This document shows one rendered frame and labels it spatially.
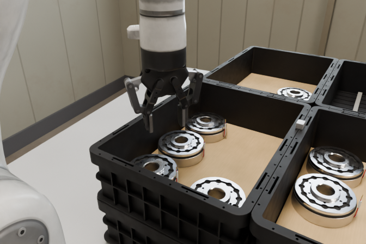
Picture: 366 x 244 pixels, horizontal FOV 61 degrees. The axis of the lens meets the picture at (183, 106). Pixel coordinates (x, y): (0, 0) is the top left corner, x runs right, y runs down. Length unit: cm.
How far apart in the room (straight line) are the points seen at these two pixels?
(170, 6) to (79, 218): 52
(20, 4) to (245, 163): 56
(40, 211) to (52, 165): 70
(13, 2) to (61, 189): 68
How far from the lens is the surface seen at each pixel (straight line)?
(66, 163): 96
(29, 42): 238
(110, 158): 54
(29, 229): 26
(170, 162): 63
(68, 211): 81
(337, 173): 67
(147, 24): 48
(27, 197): 26
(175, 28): 48
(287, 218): 59
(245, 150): 74
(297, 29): 247
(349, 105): 105
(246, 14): 252
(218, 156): 71
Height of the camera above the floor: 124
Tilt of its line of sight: 26 degrees down
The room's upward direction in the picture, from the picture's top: straight up
